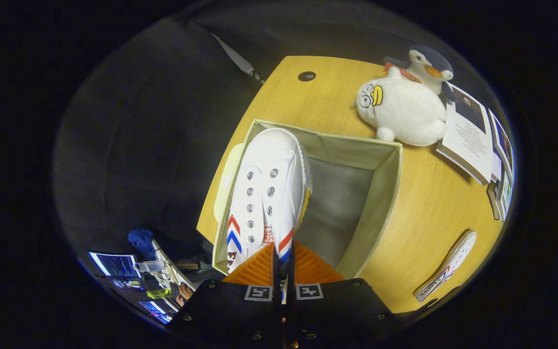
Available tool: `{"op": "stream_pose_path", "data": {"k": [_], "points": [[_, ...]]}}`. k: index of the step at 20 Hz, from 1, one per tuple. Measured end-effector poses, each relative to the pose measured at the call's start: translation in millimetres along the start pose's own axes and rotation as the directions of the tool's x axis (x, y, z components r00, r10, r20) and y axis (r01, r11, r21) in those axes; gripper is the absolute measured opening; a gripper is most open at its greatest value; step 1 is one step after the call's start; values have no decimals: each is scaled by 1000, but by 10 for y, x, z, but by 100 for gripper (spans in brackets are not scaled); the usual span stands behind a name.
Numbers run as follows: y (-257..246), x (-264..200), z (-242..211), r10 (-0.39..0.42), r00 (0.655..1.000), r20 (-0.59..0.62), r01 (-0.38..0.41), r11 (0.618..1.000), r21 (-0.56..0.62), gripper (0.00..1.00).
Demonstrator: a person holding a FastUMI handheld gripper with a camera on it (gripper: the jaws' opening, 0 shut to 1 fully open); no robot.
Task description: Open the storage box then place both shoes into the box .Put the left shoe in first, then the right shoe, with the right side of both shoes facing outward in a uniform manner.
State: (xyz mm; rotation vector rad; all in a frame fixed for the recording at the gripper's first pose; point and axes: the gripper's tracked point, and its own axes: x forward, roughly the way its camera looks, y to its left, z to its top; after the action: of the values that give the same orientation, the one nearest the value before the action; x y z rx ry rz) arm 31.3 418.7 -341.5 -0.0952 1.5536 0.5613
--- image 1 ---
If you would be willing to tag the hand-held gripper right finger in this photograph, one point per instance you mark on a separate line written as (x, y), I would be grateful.
(337, 310)

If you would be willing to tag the white canvas shoe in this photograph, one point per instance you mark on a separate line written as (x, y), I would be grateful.
(271, 155)
(446, 266)

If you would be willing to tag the pale green cover book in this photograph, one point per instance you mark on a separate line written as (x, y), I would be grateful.
(505, 194)

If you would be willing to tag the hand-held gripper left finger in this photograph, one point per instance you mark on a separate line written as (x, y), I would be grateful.
(230, 310)

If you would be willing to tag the beige fabric storage box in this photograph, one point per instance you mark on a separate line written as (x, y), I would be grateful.
(351, 150)

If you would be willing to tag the white duck plush toy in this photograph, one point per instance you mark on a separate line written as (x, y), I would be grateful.
(405, 111)

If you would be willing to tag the grey penguin plush toy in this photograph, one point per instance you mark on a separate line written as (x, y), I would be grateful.
(429, 63)

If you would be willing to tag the white portrait cover book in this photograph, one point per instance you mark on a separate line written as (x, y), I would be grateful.
(468, 135)

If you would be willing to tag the lit computer monitor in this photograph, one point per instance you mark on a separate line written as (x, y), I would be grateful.
(114, 265)

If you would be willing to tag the blue picture cover book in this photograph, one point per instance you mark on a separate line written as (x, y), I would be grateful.
(502, 140)

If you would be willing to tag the small lit screen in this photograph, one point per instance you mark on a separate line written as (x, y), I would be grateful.
(157, 309)

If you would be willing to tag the blue cloth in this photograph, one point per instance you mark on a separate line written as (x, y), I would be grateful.
(141, 240)

